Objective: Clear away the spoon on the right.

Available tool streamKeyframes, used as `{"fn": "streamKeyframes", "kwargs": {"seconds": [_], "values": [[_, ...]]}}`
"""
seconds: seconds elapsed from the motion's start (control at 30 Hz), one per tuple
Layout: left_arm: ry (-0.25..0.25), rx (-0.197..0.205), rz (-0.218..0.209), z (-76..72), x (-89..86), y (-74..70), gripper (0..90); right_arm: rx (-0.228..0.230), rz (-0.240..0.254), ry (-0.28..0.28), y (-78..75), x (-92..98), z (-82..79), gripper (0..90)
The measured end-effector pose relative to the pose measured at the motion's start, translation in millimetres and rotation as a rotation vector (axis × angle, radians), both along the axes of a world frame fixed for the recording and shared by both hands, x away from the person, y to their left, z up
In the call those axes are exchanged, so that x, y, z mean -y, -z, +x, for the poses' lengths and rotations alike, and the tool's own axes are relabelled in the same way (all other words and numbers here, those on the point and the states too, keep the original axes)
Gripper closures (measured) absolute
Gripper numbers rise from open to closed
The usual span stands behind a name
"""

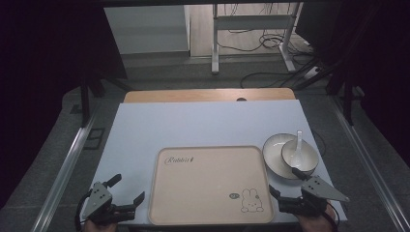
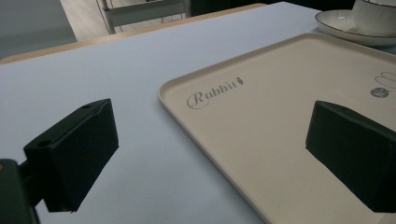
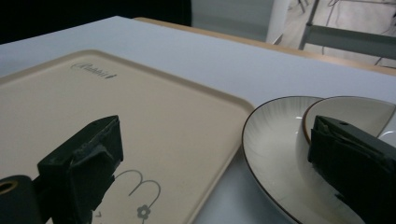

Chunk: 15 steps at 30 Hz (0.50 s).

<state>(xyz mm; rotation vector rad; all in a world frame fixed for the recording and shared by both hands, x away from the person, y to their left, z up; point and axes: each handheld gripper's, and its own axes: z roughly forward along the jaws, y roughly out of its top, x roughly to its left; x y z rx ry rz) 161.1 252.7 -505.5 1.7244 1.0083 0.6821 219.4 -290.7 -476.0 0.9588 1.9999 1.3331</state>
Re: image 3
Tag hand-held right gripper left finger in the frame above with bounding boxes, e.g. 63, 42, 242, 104
36, 115, 124, 224

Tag white plate with dark rim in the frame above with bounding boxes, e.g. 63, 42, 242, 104
241, 95, 396, 224

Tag beige plastic tray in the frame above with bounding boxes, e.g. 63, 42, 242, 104
0, 49, 255, 224

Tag white post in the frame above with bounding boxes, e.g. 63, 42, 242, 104
265, 0, 292, 45

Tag metal chair frame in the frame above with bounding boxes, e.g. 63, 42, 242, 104
298, 0, 396, 61

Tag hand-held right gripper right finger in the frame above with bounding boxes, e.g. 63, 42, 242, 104
307, 115, 396, 224

